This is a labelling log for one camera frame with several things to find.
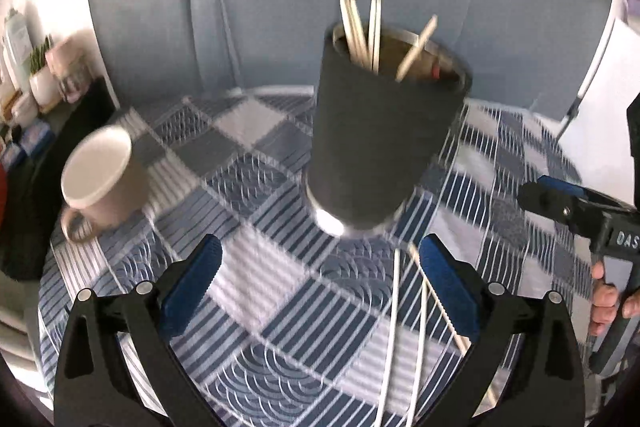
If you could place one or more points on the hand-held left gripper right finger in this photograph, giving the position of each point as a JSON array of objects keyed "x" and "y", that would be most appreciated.
[{"x": 450, "y": 287}]

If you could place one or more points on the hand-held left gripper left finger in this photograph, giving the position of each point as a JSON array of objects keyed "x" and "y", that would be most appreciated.
[{"x": 192, "y": 277}]

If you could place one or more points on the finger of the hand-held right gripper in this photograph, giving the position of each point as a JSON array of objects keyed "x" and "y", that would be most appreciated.
[
  {"x": 562, "y": 186},
  {"x": 550, "y": 202}
]

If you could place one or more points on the tan wooden chopstick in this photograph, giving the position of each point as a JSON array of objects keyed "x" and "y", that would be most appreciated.
[
  {"x": 372, "y": 32},
  {"x": 417, "y": 47},
  {"x": 350, "y": 27},
  {"x": 456, "y": 334},
  {"x": 378, "y": 32},
  {"x": 359, "y": 32}
]

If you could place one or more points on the pale single chopstick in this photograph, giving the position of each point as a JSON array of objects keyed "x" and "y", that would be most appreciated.
[{"x": 388, "y": 337}]

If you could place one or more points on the black cylindrical utensil holder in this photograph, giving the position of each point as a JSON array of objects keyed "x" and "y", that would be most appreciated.
[{"x": 375, "y": 147}]

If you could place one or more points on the person's right hand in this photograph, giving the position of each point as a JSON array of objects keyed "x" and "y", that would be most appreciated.
[{"x": 602, "y": 302}]

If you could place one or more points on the black backdrop clip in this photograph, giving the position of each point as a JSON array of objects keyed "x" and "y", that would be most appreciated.
[{"x": 573, "y": 112}]

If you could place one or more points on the blue patterned tablecloth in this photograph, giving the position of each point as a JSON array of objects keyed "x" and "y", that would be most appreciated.
[{"x": 280, "y": 297}]

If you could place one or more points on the beige ceramic mug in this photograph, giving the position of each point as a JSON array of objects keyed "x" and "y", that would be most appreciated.
[{"x": 107, "y": 192}]

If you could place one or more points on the black side table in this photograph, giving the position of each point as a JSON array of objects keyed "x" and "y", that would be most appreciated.
[{"x": 55, "y": 207}]

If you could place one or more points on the blue flat box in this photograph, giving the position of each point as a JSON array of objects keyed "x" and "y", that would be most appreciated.
[{"x": 36, "y": 137}]

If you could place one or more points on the small white jar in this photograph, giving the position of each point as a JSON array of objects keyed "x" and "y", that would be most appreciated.
[{"x": 24, "y": 109}]

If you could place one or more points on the small plant in white pot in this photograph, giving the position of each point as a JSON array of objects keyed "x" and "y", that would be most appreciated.
[{"x": 42, "y": 82}]

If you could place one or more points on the white pump bottle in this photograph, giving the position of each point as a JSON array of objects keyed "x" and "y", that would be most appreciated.
[{"x": 17, "y": 47}]

